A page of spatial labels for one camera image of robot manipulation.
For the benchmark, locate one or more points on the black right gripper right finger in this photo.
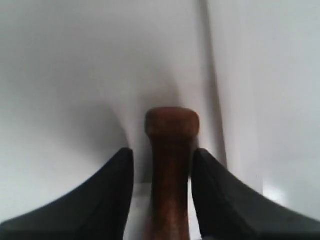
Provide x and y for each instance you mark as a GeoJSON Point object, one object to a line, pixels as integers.
{"type": "Point", "coordinates": [227, 209]}

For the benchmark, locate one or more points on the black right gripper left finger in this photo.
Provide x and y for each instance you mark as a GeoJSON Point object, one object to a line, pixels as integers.
{"type": "Point", "coordinates": [98, 209]}

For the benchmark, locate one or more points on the brown wooden pestle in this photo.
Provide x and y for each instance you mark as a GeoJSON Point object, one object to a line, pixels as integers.
{"type": "Point", "coordinates": [172, 132]}

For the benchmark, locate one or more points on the white plastic tray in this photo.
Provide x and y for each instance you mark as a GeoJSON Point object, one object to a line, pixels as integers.
{"type": "Point", "coordinates": [78, 76]}

